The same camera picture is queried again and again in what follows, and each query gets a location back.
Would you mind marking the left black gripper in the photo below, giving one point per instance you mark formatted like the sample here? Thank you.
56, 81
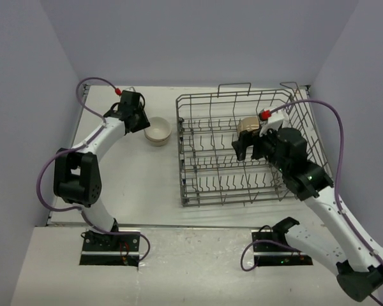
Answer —
144, 123

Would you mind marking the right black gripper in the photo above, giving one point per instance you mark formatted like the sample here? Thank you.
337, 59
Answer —
247, 138

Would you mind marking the beige bowl brown leaf pattern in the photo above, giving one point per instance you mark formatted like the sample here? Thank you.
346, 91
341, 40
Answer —
159, 122

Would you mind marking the plain beige bowl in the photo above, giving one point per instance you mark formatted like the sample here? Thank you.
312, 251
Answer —
158, 136

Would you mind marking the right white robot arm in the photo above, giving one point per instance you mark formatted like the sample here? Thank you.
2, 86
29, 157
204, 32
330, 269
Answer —
355, 259

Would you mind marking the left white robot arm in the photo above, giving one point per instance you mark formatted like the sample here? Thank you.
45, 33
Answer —
77, 179

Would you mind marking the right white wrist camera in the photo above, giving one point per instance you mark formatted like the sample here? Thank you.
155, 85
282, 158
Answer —
272, 120

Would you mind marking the grey wire dish rack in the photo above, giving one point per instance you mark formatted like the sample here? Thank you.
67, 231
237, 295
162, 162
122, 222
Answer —
209, 172

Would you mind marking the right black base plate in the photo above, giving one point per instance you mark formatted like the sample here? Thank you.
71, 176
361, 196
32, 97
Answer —
267, 254

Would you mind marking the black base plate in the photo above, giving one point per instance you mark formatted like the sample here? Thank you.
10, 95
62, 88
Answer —
109, 250
267, 254

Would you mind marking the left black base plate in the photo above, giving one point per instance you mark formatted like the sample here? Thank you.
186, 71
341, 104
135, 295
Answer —
109, 250

